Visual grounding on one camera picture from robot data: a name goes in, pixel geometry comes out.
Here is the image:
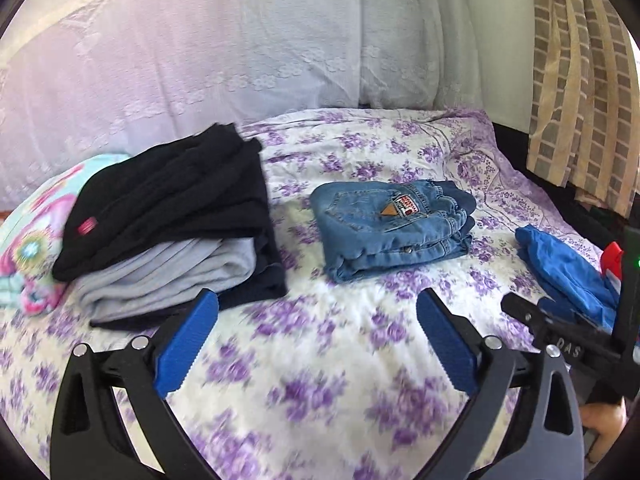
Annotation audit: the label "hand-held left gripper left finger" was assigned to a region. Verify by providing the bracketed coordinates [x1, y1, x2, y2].
[49, 287, 223, 480]

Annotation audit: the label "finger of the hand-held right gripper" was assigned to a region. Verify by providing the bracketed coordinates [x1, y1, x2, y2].
[537, 297, 617, 335]
[501, 292, 556, 347]

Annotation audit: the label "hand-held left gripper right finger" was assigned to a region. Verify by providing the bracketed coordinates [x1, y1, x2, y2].
[415, 287, 587, 480]

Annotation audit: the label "bright blue pants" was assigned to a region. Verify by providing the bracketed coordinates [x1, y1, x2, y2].
[515, 224, 622, 333]

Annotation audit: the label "blue denim jeans pants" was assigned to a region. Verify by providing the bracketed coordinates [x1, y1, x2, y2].
[310, 180, 478, 283]

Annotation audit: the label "grey folded pants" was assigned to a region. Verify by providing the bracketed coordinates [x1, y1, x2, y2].
[75, 237, 259, 326]

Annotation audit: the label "black folded pants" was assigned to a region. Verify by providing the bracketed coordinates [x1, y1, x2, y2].
[51, 122, 273, 283]

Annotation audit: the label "person's right hand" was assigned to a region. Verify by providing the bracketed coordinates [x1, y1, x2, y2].
[580, 401, 627, 465]

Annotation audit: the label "purple floral bedsheet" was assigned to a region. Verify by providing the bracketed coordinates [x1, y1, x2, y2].
[0, 107, 617, 480]

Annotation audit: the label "colourful floral pillow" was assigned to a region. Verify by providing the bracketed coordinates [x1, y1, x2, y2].
[0, 152, 133, 319]

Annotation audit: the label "beige grey checked curtain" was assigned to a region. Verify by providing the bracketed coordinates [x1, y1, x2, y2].
[527, 0, 640, 217]

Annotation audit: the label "white lace pillow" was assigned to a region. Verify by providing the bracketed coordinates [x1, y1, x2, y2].
[357, 0, 537, 112]

